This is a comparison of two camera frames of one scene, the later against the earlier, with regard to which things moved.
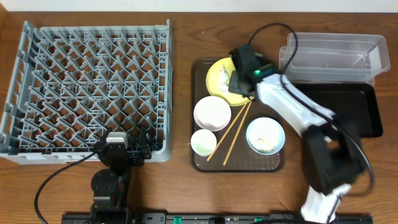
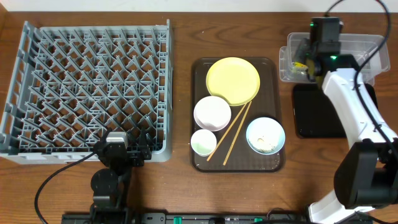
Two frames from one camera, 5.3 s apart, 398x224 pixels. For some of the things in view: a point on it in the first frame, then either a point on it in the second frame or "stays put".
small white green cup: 203,142 stays put
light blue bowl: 265,135 stays put
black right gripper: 237,86 -> 302,50
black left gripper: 130,154 stays put
